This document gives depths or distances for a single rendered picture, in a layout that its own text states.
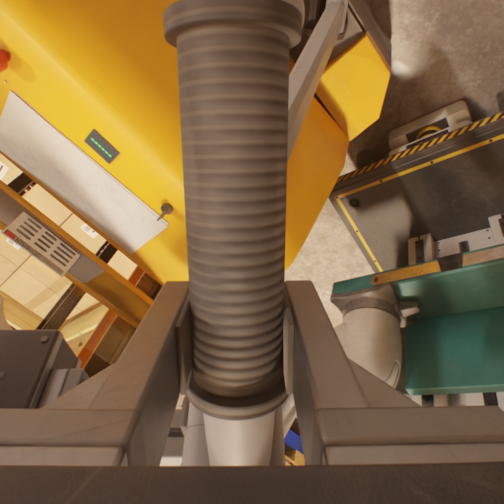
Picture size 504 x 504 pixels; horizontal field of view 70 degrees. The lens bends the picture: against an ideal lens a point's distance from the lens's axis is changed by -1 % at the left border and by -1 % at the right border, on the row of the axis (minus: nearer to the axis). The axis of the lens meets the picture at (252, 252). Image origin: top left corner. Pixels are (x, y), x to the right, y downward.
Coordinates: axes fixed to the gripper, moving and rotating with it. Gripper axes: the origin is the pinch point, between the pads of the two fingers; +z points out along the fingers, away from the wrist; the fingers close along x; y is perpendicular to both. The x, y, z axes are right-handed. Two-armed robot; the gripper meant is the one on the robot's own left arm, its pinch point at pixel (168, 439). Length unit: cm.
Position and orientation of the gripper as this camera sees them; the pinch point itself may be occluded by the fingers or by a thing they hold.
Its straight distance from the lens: 25.9
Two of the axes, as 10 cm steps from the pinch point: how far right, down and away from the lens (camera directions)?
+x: 0.1, 7.1, -7.0
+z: 10.0, 0.0, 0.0
